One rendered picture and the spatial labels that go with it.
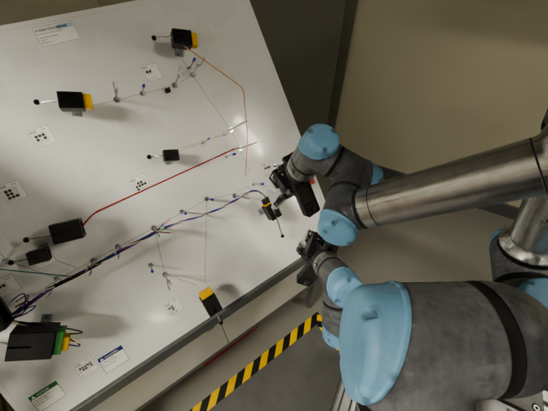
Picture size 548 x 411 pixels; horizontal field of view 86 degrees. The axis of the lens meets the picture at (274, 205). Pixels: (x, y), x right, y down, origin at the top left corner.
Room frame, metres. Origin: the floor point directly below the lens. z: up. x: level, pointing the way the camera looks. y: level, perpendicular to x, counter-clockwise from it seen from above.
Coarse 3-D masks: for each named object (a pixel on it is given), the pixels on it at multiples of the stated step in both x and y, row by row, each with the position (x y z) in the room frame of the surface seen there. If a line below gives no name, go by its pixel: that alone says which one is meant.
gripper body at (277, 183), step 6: (288, 156) 0.58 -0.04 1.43; (276, 168) 0.59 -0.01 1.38; (282, 168) 0.59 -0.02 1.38; (276, 174) 0.57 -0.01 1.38; (282, 174) 0.57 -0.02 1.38; (288, 174) 0.53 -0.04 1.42; (276, 180) 0.58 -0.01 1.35; (282, 180) 0.56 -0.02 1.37; (288, 180) 0.56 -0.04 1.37; (294, 180) 0.51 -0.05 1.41; (276, 186) 0.58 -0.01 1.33; (282, 186) 0.55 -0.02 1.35; (288, 186) 0.54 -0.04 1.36; (282, 192) 0.55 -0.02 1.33; (288, 192) 0.53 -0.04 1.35; (288, 198) 0.54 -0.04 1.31
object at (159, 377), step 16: (208, 336) 0.38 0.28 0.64; (224, 336) 0.42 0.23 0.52; (176, 352) 0.31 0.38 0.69; (192, 352) 0.33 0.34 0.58; (208, 352) 0.36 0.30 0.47; (160, 368) 0.26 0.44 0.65; (176, 368) 0.28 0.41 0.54; (192, 368) 0.31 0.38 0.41; (128, 384) 0.20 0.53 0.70; (144, 384) 0.21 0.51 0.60; (160, 384) 0.23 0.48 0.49; (112, 400) 0.16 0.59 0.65; (128, 400) 0.17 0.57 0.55; (144, 400) 0.18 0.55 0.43
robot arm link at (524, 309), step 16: (496, 288) 0.13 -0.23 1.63; (512, 288) 0.13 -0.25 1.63; (512, 304) 0.11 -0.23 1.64; (528, 304) 0.11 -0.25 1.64; (528, 320) 0.09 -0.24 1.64; (544, 320) 0.10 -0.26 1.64; (528, 336) 0.08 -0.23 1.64; (544, 336) 0.08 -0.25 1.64; (528, 352) 0.07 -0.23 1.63; (544, 352) 0.07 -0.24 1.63; (528, 368) 0.06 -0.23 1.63; (544, 368) 0.06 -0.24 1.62; (528, 384) 0.05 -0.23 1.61; (544, 384) 0.05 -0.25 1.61
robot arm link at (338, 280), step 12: (324, 264) 0.34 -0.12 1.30; (336, 264) 0.33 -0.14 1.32; (324, 276) 0.31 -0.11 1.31; (336, 276) 0.29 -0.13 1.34; (348, 276) 0.28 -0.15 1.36; (324, 288) 0.29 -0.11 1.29; (336, 288) 0.26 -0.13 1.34; (348, 288) 0.26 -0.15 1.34; (324, 300) 0.27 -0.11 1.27; (336, 300) 0.25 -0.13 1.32
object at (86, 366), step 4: (88, 356) 0.23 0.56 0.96; (84, 360) 0.22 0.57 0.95; (88, 360) 0.22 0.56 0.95; (92, 360) 0.22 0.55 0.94; (80, 364) 0.21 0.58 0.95; (84, 364) 0.21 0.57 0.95; (88, 364) 0.21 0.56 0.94; (92, 364) 0.21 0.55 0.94; (76, 368) 0.20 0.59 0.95; (80, 368) 0.20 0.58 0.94; (84, 368) 0.20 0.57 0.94; (88, 368) 0.20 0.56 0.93; (92, 368) 0.21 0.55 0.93; (96, 368) 0.21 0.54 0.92; (80, 372) 0.19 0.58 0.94; (84, 372) 0.19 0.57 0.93; (88, 372) 0.19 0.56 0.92; (92, 372) 0.20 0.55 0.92; (80, 376) 0.18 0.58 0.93; (84, 376) 0.18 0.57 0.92
